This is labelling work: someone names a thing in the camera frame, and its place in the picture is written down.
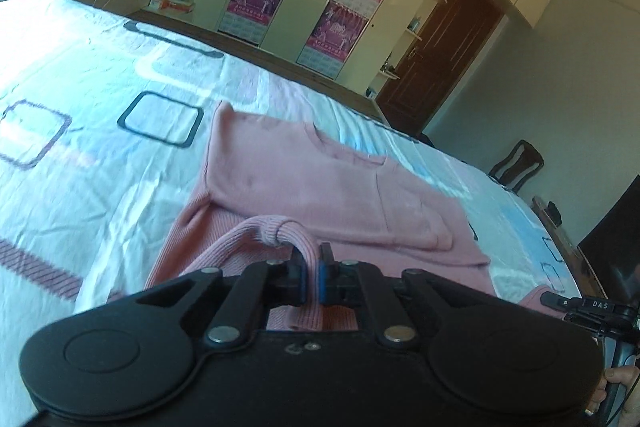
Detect dark wooden chair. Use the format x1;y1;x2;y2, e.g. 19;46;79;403
488;140;544;194

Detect lower left pink poster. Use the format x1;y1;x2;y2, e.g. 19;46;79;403
218;0;282;46

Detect pink sweater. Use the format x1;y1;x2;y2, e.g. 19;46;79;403
146;101;495;332

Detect dark brown wooden door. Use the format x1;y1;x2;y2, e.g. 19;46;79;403
376;0;503;136

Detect lower right pink poster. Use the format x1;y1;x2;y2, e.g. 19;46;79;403
296;1;368;79

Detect cream corner shelves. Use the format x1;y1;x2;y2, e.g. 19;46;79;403
366;0;446;100

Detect person's right hand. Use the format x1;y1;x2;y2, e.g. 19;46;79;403
586;366;640;427

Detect patterned white bed sheet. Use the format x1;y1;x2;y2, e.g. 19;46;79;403
1;0;579;426

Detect orange white box on nightstand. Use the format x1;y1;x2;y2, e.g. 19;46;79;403
148;0;195;13

